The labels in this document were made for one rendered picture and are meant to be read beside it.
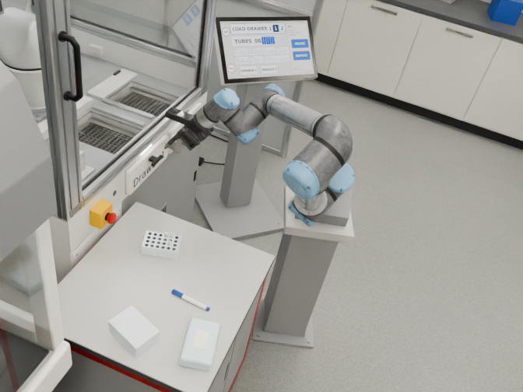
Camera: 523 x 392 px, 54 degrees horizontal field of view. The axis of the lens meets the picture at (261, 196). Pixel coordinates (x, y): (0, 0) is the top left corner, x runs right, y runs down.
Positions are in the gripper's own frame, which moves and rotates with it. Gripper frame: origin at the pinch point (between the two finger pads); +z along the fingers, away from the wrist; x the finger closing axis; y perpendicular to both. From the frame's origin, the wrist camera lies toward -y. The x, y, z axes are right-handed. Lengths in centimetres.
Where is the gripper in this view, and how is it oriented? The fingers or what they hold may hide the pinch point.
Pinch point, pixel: (168, 143)
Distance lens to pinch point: 194.3
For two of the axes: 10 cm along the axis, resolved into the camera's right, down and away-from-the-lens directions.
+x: 3.7, -5.4, 7.6
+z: -6.6, 4.2, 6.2
